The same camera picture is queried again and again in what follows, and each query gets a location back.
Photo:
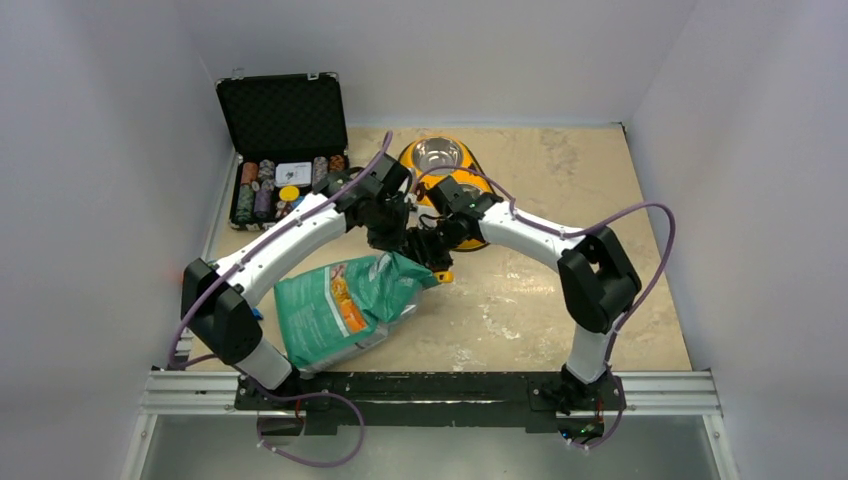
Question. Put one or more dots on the green dog food bag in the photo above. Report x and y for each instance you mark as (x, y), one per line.
(334, 313)

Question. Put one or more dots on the yellow plastic scoop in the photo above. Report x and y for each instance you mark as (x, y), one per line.
(444, 277)

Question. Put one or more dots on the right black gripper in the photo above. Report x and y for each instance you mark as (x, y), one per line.
(419, 249)

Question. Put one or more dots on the yellow double pet bowl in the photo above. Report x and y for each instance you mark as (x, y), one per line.
(440, 159)

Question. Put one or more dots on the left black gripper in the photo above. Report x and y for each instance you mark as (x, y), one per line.
(392, 242)

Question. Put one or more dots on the black poker chip case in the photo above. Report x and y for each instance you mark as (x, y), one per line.
(287, 130)

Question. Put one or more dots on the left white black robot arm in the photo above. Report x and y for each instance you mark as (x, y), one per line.
(218, 299)

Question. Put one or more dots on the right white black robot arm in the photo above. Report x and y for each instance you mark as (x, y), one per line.
(598, 280)

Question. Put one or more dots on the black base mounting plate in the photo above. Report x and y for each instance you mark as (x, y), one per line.
(537, 402)

